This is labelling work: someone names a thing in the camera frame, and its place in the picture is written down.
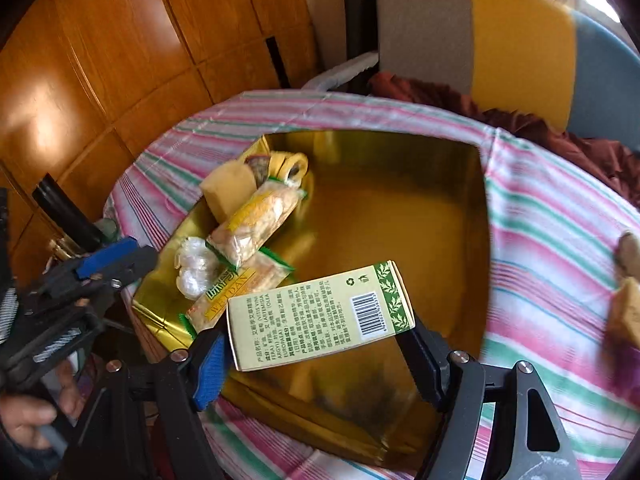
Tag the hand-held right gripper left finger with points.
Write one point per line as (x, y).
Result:
(210, 370)

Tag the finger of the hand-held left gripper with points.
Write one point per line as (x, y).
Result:
(135, 265)
(107, 257)

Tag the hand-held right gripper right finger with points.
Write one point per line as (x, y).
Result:
(425, 360)

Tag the white plastic bundle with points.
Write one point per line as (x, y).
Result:
(192, 272)

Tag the yellow snack packet green ends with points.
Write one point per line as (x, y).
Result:
(220, 300)

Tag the cream carton with green label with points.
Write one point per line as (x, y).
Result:
(310, 320)

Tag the yellow sponge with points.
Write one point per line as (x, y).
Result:
(227, 192)
(625, 312)

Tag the clear snack packet yellow label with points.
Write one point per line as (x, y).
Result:
(255, 225)

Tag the gold cardboard box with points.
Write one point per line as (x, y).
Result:
(400, 220)

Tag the yellow printed packet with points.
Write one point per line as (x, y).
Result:
(290, 165)

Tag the pale bundle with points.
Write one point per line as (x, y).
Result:
(631, 252)

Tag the person's left hand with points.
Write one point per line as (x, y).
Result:
(30, 412)

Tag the black tube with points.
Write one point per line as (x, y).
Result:
(60, 200)

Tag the wooden wardrobe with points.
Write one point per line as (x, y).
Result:
(125, 60)

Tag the dark red cloth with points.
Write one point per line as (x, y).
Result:
(575, 145)

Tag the grey yellow blue chair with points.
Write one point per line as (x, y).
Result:
(520, 50)

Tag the black rolled mat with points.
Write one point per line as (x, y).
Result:
(360, 10)

